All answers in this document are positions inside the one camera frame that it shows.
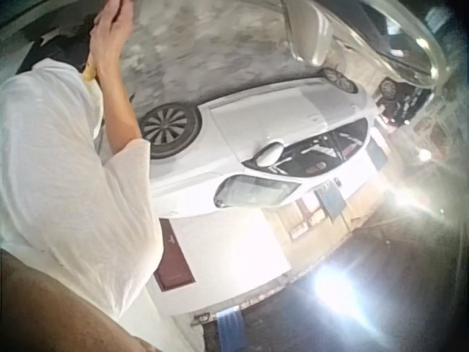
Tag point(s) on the person's right fingers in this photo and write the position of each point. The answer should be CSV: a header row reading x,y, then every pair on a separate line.
x,y
119,11

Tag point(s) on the red-brown door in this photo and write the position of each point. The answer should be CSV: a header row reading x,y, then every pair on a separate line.
x,y
174,256

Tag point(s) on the person's right hand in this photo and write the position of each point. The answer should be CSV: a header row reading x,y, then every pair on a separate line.
x,y
108,40

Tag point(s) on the white hatchback car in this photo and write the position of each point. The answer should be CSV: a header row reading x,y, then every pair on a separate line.
x,y
256,139

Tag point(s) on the person's legs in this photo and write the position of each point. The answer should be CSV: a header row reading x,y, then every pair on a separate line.
x,y
58,49

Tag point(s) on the brown framed window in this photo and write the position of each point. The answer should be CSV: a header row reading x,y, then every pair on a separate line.
x,y
309,218

